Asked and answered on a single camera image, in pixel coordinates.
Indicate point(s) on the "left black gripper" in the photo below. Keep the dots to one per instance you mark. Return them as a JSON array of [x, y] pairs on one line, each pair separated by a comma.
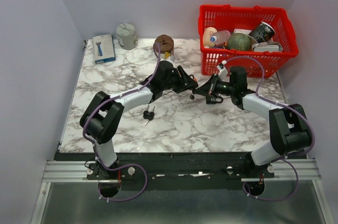
[[186, 83]]

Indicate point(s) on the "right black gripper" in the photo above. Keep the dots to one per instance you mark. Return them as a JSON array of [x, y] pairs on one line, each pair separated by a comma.
[[209, 87]]

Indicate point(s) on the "all black padlock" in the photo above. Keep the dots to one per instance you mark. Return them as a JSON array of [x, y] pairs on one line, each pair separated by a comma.
[[214, 100]]

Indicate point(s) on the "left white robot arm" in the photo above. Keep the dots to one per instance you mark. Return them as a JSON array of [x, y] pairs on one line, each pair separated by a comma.
[[101, 118]]

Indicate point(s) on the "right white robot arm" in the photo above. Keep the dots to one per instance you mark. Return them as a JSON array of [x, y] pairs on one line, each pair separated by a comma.
[[289, 131]]

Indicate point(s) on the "brown lidded white jar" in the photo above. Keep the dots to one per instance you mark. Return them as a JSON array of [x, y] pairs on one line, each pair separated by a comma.
[[162, 44]]

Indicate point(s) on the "pink plastic bottle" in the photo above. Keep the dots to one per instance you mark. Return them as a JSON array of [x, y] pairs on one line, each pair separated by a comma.
[[220, 37]]

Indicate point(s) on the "beige egg shaped toy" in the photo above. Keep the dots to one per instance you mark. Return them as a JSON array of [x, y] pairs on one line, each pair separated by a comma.
[[208, 33]]

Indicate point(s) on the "green round melon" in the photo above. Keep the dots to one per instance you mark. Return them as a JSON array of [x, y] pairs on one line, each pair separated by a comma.
[[239, 42]]

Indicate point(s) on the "red plastic basket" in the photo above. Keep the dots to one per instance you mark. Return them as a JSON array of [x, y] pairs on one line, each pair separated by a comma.
[[244, 20]]

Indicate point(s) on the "white box in basket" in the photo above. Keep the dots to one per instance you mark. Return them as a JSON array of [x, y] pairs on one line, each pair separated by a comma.
[[267, 47]]

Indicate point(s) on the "grey marble cup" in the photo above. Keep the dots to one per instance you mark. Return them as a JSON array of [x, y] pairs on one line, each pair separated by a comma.
[[126, 36]]

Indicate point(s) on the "black paper cup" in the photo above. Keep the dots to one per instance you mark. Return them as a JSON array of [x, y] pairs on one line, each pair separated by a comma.
[[263, 32]]

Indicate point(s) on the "razor package box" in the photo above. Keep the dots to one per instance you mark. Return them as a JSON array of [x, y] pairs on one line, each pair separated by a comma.
[[103, 48]]

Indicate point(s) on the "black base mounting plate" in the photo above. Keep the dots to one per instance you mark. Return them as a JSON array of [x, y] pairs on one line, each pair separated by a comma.
[[173, 171]]

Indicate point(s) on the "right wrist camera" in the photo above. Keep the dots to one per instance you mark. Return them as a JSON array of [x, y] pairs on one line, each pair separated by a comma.
[[222, 70]]

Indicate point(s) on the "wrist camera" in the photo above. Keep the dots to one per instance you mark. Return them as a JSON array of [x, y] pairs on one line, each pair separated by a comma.
[[222, 70], [169, 57]]

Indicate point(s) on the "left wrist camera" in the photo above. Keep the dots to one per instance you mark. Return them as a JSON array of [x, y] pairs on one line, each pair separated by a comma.
[[169, 57]]

